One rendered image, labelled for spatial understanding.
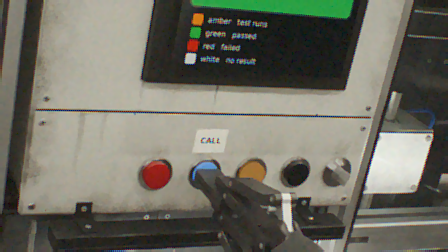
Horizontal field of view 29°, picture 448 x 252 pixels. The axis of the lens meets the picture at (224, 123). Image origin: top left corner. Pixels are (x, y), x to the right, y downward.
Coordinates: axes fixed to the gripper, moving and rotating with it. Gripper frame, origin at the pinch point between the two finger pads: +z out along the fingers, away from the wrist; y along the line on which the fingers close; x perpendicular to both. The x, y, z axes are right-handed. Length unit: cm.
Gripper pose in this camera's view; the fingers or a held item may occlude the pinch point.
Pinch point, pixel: (218, 189)
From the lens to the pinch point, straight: 94.7
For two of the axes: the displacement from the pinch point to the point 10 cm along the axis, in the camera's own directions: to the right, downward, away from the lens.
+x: -8.9, -0.2, -4.5
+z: -4.1, -4.0, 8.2
